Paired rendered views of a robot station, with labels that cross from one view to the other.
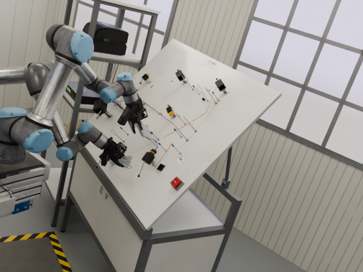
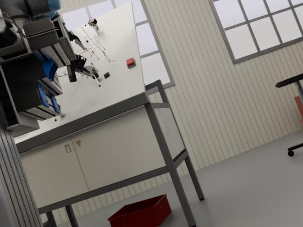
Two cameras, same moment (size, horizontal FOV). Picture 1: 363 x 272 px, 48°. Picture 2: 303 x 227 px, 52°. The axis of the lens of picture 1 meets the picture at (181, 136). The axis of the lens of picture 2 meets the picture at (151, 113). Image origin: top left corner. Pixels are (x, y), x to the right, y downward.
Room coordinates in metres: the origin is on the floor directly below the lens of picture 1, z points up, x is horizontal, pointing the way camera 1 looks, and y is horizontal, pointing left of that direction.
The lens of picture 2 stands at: (0.33, 1.19, 0.62)
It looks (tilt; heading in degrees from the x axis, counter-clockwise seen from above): 4 degrees up; 322
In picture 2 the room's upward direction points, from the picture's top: 20 degrees counter-clockwise
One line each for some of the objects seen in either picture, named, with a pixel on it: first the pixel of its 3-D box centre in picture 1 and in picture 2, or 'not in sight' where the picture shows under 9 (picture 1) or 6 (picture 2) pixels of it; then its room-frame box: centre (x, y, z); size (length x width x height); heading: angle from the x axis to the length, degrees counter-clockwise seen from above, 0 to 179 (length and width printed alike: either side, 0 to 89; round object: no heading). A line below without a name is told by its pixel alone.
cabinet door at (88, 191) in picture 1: (87, 186); (45, 174); (2.51, 0.53, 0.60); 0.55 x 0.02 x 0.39; 38
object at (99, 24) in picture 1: (103, 36); not in sight; (3.03, 0.77, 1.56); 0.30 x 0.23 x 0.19; 129
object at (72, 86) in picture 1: (89, 93); not in sight; (3.06, 0.80, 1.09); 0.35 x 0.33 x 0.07; 38
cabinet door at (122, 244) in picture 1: (117, 233); (116, 149); (2.08, 0.20, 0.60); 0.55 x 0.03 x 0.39; 38
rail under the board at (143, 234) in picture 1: (105, 177); (66, 129); (2.28, 0.38, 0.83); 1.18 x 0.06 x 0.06; 38
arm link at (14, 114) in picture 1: (13, 123); (13, 6); (1.60, 0.71, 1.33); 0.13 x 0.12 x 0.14; 62
